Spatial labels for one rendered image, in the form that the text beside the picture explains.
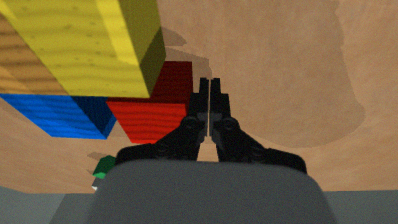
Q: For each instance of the yellow cube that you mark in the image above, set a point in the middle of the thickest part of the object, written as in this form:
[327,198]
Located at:
[110,48]

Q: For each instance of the blue cube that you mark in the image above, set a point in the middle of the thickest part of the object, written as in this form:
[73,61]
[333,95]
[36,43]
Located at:
[67,116]

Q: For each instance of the grey cube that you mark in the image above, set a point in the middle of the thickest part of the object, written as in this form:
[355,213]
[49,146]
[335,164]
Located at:
[96,183]

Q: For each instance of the red cube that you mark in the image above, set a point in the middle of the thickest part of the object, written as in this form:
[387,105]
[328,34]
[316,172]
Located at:
[147,120]

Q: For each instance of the dark green cube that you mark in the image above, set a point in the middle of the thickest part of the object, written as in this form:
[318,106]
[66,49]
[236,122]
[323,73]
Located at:
[104,165]

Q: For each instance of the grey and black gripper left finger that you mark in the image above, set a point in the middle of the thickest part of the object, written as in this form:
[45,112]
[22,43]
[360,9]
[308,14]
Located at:
[183,143]

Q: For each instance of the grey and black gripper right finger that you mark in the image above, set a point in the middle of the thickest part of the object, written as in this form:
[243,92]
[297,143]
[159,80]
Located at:
[234,145]

